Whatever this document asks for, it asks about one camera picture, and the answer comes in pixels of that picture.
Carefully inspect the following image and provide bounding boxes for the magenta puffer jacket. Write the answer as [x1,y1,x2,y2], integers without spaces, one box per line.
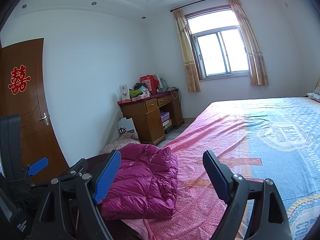
[101,144,178,220]

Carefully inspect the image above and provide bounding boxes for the pink and blue bed sheet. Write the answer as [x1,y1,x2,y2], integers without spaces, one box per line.
[126,97,319,239]

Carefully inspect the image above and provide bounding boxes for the brown wooden door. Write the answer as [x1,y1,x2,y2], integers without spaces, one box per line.
[1,38,69,183]

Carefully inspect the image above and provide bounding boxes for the red double happiness sticker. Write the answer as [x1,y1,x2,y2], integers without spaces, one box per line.
[8,64,31,95]

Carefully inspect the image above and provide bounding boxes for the pink quilted bundle on floor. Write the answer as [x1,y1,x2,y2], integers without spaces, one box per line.
[100,132,140,154]

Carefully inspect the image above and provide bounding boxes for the white paper bag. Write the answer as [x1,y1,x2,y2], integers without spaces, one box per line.
[117,118,138,139]

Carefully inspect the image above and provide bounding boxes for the white card box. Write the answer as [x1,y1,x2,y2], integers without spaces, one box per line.
[119,85,131,101]

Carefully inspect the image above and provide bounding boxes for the stacked boxes in desk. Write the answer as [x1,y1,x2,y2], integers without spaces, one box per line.
[161,112,173,134]

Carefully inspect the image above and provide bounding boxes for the green cloth on desk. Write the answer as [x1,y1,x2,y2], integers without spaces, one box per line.
[129,89,144,99]

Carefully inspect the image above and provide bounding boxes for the wooden desk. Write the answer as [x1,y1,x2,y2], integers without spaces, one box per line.
[118,88,184,145]

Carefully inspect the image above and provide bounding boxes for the patterned pillow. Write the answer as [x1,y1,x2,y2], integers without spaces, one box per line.
[307,79,320,102]

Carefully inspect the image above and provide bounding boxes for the right beige curtain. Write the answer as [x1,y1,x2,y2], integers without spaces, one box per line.
[228,0,269,86]

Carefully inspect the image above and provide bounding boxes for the beige curtain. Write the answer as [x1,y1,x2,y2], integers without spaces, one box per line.
[173,8,201,93]
[228,0,269,86]

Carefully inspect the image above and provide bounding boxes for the red gift bag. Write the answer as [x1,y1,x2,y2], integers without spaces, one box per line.
[140,75,159,94]

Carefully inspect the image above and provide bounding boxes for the window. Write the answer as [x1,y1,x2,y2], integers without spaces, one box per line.
[185,5,249,80]

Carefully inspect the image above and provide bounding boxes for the left beige curtain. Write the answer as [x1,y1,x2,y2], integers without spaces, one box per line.
[173,8,201,93]

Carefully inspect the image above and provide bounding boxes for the black curtain rod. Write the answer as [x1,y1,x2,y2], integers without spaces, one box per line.
[170,0,210,12]

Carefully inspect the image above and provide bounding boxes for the silver door handle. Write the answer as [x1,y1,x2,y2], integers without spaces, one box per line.
[39,112,49,126]

